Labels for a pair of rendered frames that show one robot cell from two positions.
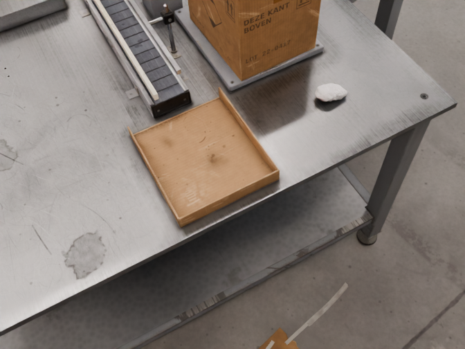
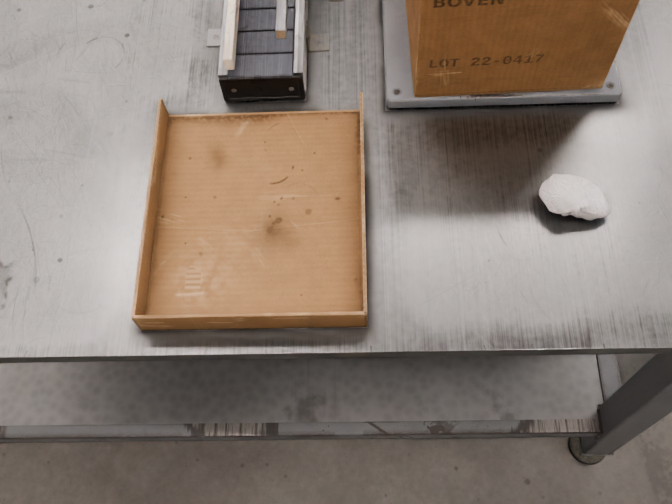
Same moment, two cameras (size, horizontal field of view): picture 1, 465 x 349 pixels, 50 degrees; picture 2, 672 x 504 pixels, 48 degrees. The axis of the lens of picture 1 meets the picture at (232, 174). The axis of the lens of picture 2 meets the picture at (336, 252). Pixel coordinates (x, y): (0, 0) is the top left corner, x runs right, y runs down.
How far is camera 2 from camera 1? 0.48 m
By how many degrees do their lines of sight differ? 16
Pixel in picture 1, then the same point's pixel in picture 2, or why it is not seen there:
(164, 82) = (269, 40)
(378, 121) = (638, 303)
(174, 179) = (185, 233)
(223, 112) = (347, 143)
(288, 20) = (548, 13)
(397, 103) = not seen: outside the picture
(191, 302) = (220, 414)
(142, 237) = (71, 315)
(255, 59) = (453, 66)
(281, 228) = (429, 367)
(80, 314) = not seen: hidden behind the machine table
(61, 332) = not seen: hidden behind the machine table
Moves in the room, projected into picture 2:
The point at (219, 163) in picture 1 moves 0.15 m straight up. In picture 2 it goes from (278, 241) to (261, 175)
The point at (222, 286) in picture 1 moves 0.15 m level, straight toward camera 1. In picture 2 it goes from (281, 414) to (252, 492)
